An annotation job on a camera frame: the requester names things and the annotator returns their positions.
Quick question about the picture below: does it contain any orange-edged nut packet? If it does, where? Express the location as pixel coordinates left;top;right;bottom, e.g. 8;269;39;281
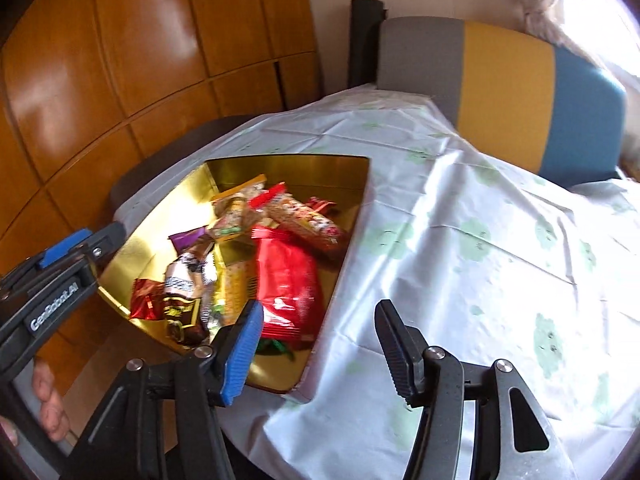
207;174;267;243

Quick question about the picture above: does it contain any red-end rice cracker bar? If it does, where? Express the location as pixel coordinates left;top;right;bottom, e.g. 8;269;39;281
248;182;348;258

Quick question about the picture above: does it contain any person's left hand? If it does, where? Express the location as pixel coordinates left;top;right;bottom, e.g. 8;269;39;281
13;356;70;444

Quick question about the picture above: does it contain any small red floral snack packet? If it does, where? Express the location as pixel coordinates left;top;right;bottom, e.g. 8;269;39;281
305;196;336;216

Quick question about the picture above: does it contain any beige curtain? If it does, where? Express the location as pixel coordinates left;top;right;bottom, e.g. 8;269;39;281
499;0;601;61

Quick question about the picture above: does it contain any white green-cloud tablecloth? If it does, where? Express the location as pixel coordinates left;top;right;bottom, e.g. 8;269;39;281
115;87;639;479

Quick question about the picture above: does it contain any grey yellow blue chair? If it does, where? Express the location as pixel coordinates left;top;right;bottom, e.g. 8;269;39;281
376;16;626;188

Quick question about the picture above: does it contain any Weidan cracker packet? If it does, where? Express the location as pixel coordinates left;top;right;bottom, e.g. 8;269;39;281
214;255;257;326

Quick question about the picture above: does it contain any black chair back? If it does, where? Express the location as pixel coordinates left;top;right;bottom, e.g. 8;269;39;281
347;0;387;88

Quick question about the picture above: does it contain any shiny red foil packet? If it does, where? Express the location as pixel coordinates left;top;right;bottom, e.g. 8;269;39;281
129;278;164;321

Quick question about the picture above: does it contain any purple snack packet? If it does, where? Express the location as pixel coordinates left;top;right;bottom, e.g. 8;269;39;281
168;226;206;255

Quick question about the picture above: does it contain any maroon gold gift box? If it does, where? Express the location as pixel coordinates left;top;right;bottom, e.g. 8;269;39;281
98;154;370;396

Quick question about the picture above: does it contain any brown gold foil packet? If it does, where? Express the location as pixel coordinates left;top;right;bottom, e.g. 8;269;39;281
163;236;218;347

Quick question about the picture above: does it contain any long red snack packet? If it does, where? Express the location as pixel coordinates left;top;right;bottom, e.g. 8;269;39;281
252;226;326;350

